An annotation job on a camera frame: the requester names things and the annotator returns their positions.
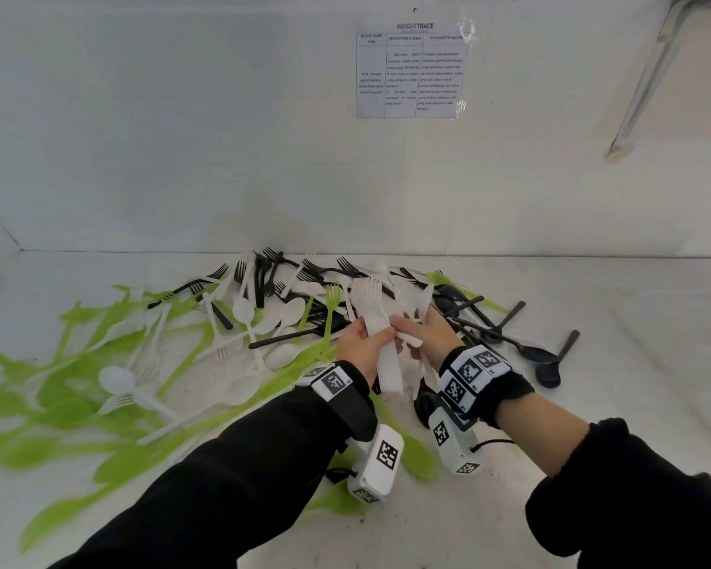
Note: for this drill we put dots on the black marker left wrist band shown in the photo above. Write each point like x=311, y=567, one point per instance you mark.
x=332, y=382

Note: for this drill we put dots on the white plastic fork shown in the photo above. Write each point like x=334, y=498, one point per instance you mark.
x=370, y=308
x=412, y=296

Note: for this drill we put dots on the printed paper wall notice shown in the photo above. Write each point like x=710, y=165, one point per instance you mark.
x=409, y=76

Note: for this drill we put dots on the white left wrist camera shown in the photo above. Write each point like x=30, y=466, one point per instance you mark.
x=376, y=462

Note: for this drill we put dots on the pile of black plastic forks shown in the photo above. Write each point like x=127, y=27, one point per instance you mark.
x=536, y=353

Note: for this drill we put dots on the black marker right wrist band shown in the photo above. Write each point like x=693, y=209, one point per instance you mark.
x=480, y=373

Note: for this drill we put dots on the person's left forearm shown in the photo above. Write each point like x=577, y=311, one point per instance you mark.
x=231, y=485

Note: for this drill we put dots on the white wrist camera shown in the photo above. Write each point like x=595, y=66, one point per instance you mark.
x=376, y=462
x=450, y=438

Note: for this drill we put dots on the person's right hand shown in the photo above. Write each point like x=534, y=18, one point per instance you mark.
x=438, y=340

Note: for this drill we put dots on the pile of plastic cutlery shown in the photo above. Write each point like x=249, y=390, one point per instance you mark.
x=65, y=411

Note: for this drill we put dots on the black marker wrist band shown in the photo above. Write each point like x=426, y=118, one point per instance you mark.
x=480, y=373
x=332, y=382

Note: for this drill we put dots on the person's left hand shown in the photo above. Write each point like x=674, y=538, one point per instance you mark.
x=355, y=346

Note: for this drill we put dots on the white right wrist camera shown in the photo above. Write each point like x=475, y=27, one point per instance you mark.
x=450, y=438

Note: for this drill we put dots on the metal wall bracket frame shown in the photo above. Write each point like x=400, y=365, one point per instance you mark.
x=646, y=76

